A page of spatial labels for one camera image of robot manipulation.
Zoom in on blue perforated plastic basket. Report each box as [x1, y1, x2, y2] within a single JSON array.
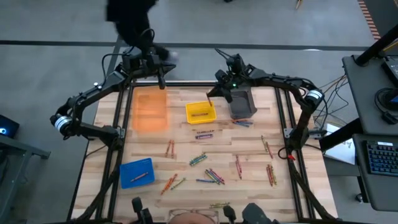
[[119, 157, 155, 190]]

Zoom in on dark mat with striped edge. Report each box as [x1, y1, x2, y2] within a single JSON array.
[[357, 0, 398, 41]]

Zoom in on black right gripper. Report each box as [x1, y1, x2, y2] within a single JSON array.
[[207, 53, 249, 104]]

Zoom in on black stand beam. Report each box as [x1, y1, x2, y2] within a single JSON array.
[[319, 117, 368, 152]]

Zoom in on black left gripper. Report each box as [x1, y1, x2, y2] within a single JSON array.
[[123, 51, 177, 90]]

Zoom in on cable bundle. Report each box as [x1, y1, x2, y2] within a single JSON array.
[[313, 73, 351, 125]]

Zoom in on grey metal cart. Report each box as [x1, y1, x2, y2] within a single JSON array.
[[0, 135, 51, 224]]

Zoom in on person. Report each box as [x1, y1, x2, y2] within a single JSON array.
[[104, 0, 180, 63], [167, 208, 220, 224]]

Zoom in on black headphones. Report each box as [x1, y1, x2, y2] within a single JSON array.
[[374, 87, 398, 125]]

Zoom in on black stand pole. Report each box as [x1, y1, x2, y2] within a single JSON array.
[[354, 23, 398, 67]]

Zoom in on black box with blue light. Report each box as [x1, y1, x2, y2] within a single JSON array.
[[0, 114, 20, 139]]

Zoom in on backlit black keyboard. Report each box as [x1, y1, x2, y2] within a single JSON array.
[[366, 141, 398, 177]]

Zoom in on white paper sheet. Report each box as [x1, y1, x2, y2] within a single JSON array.
[[323, 123, 357, 166]]

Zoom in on translucent orange plastic bin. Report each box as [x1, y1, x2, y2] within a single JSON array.
[[132, 85, 170, 131]]

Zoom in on black screen device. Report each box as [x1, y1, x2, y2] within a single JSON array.
[[381, 55, 398, 88]]

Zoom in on black aluminium table frame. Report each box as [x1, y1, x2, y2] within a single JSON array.
[[67, 73, 341, 224]]

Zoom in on grey plastic bin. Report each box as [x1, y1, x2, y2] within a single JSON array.
[[228, 86, 258, 120]]

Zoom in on grey desk top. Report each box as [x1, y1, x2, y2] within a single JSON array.
[[341, 55, 398, 136], [353, 133, 398, 212]]

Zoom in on yellow perforated plastic basket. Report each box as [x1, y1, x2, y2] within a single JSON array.
[[185, 100, 218, 125]]

